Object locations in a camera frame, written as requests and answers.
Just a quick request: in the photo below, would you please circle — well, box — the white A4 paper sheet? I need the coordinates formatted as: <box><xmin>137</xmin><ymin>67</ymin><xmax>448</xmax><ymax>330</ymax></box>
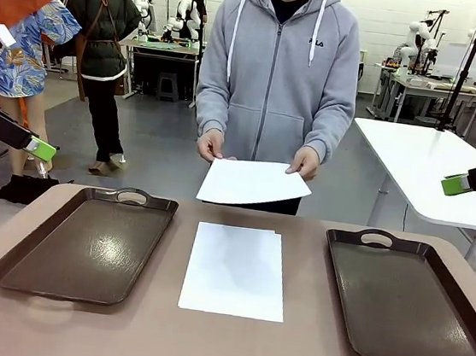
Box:
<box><xmin>195</xmin><ymin>153</ymin><xmax>316</xmax><ymax>215</ymax></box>

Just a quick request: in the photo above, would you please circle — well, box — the white A4 paper stack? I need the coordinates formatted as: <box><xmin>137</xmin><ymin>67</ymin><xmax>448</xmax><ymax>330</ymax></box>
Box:
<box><xmin>176</xmin><ymin>219</ymin><xmax>295</xmax><ymax>323</ymax></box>

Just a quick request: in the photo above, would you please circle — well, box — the grey sleeved left forearm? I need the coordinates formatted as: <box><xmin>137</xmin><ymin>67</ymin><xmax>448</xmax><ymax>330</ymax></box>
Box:
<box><xmin>303</xmin><ymin>87</ymin><xmax>358</xmax><ymax>158</ymax></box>

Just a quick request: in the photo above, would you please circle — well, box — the grey sleeved right forearm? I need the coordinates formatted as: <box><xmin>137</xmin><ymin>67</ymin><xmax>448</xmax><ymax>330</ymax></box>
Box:
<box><xmin>191</xmin><ymin>74</ymin><xmax>233</xmax><ymax>140</ymax></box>

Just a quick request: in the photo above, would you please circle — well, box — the person's left hand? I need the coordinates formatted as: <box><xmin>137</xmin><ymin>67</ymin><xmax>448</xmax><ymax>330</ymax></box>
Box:
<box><xmin>285</xmin><ymin>143</ymin><xmax>322</xmax><ymax>182</ymax></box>

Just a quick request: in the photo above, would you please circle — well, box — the person's right hand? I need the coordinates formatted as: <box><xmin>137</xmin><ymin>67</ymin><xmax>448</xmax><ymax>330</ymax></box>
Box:
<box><xmin>195</xmin><ymin>128</ymin><xmax>240</xmax><ymax>164</ymax></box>

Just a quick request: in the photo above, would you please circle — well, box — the black bag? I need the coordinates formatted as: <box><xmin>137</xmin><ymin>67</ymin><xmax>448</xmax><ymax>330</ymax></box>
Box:
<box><xmin>0</xmin><ymin>171</ymin><xmax>61</xmax><ymax>209</ymax></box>

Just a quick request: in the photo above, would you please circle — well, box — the white table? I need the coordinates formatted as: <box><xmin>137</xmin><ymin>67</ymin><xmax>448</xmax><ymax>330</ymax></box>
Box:
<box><xmin>338</xmin><ymin>116</ymin><xmax>476</xmax><ymax>271</ymax></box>

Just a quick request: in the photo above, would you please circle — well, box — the grey lab desk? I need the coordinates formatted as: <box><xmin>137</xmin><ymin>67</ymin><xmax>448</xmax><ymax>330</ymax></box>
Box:
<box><xmin>367</xmin><ymin>63</ymin><xmax>476</xmax><ymax>132</ymax></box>

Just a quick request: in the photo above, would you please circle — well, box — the black tripod pole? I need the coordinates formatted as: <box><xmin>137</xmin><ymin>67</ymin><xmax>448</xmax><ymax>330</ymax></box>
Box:
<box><xmin>434</xmin><ymin>20</ymin><xmax>476</xmax><ymax>137</ymax></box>

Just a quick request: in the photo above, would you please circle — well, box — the brown plastic serving tray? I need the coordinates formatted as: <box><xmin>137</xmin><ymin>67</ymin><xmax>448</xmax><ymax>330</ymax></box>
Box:
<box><xmin>311</xmin><ymin>224</ymin><xmax>476</xmax><ymax>356</ymax></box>
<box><xmin>0</xmin><ymin>172</ymin><xmax>181</xmax><ymax>313</ymax></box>

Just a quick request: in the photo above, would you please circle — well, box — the person in dark green jacket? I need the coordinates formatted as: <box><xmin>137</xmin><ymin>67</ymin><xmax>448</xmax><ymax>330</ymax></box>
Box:
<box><xmin>44</xmin><ymin>0</ymin><xmax>144</xmax><ymax>177</ymax></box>

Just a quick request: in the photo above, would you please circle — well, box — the grey plastic stool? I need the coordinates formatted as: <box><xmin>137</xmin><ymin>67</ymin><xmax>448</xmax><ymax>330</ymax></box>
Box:
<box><xmin>156</xmin><ymin>71</ymin><xmax>182</xmax><ymax>102</ymax></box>

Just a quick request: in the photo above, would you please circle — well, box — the lab table with green items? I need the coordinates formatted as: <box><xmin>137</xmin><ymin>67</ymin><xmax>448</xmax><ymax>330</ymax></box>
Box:
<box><xmin>112</xmin><ymin>34</ymin><xmax>205</xmax><ymax>108</ymax></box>

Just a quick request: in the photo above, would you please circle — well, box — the person in grey hoodie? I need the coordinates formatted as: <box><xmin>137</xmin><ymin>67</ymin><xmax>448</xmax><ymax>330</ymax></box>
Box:
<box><xmin>183</xmin><ymin>0</ymin><xmax>368</xmax><ymax>222</ymax></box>

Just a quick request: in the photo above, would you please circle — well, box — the white cable plug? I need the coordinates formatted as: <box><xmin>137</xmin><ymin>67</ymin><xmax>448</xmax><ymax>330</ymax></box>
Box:
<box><xmin>0</xmin><ymin>24</ymin><xmax>19</xmax><ymax>50</ymax></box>

